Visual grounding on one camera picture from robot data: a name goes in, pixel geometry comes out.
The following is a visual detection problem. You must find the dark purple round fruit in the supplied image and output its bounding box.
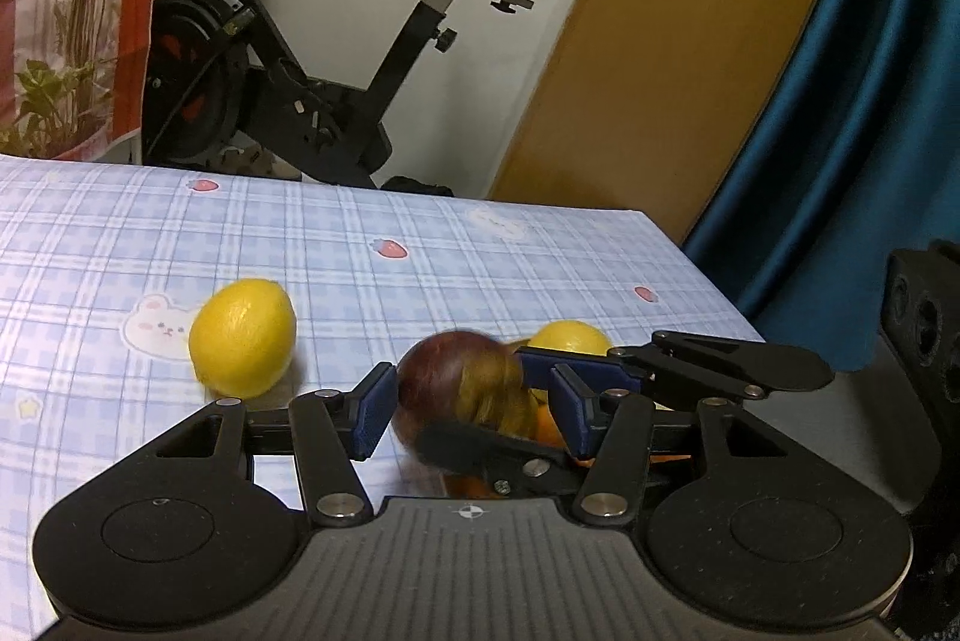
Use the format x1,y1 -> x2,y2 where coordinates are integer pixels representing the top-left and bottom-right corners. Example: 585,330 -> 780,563
395,330 -> 530,455

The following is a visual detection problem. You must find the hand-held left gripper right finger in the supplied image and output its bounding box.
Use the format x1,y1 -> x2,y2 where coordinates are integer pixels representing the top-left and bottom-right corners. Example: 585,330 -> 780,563
550,363 -> 800,529

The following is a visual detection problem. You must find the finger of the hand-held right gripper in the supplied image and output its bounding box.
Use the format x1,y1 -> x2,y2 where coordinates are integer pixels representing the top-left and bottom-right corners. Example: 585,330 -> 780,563
517,330 -> 835,404
415,418 -> 593,500

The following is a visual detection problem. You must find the black exercise bike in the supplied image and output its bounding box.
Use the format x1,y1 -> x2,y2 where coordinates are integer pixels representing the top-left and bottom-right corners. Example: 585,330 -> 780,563
142,0 -> 552,194

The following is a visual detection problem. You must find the yellow lemon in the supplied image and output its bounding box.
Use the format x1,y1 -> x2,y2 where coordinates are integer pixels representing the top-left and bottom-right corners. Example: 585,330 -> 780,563
188,279 -> 297,398
529,320 -> 614,357

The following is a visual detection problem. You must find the blue checked tablecloth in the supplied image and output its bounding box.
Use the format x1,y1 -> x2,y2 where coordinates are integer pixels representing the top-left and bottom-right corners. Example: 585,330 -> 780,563
0,154 -> 767,641

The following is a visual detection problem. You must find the small orange mandarin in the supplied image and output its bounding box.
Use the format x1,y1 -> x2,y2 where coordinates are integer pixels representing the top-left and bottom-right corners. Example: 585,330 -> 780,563
529,388 -> 571,449
442,472 -> 497,500

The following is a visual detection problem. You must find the blue curtain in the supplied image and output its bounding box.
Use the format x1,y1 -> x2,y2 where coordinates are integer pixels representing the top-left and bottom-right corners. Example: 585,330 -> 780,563
681,0 -> 960,374

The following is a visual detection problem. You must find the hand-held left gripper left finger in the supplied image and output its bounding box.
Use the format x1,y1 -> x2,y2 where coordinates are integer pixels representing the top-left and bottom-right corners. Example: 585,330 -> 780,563
152,361 -> 399,529

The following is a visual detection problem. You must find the printed backdrop cloth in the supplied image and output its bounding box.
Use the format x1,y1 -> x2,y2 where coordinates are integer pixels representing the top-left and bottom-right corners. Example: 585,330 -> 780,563
0,0 -> 179,162

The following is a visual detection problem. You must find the wooden door panel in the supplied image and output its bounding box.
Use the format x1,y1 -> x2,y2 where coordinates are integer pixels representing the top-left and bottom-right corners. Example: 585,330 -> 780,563
490,0 -> 865,246

